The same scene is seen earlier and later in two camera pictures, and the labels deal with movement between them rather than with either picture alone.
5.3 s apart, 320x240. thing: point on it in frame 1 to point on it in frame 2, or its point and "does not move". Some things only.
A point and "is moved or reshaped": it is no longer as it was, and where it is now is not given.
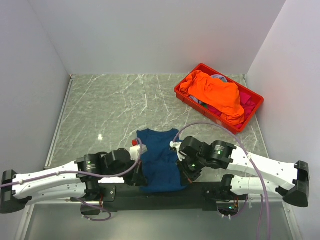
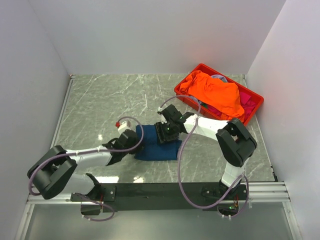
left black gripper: (139, 179) to (136, 150)
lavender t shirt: (220, 77) does not move
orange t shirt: (223, 98) does not move
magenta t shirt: (248, 104) does not move
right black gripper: (190, 176) to (160, 127)
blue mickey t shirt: (161, 171) is moved or reshaped
